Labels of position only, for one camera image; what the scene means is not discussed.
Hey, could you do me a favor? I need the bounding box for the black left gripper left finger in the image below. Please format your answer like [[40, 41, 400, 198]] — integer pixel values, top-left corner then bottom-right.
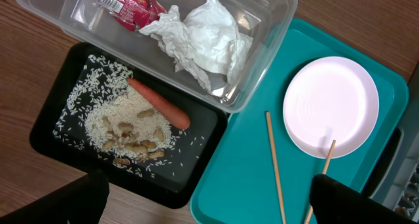
[[1, 170, 109, 223]]

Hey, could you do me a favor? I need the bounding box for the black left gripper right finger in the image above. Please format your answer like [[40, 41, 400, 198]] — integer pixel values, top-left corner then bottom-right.
[[309, 174, 414, 224]]

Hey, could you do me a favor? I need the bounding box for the wooden chopstick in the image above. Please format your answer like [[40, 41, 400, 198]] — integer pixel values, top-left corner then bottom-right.
[[265, 111, 286, 224], [304, 140, 337, 224]]

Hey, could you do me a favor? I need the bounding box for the orange carrot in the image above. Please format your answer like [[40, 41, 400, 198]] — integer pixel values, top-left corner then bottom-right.
[[127, 78, 191, 130]]

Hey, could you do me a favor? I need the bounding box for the white tissue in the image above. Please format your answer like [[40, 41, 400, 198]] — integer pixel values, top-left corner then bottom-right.
[[183, 0, 253, 84]]

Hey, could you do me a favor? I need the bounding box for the red snack wrapper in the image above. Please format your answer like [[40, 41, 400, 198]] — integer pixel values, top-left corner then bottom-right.
[[98, 0, 166, 31]]

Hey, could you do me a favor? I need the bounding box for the grey dishwasher rack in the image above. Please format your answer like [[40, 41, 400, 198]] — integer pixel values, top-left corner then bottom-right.
[[362, 69, 418, 223]]

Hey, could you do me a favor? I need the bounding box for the black waste tray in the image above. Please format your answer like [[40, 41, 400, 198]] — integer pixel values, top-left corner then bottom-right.
[[29, 43, 227, 208]]

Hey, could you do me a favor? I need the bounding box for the clear plastic waste bin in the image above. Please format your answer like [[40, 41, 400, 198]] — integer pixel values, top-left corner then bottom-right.
[[16, 0, 297, 113]]

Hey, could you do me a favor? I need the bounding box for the pile of peanuts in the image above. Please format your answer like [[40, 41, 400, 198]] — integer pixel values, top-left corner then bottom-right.
[[99, 108, 171, 165]]

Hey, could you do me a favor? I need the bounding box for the teal plastic tray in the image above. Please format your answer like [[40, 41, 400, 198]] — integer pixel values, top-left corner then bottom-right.
[[191, 19, 409, 223]]

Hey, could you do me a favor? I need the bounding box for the white rice pile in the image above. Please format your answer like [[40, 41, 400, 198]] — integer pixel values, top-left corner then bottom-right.
[[52, 54, 188, 177]]

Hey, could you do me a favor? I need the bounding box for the white round plate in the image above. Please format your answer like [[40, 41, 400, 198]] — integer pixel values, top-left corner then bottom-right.
[[283, 56, 380, 159]]

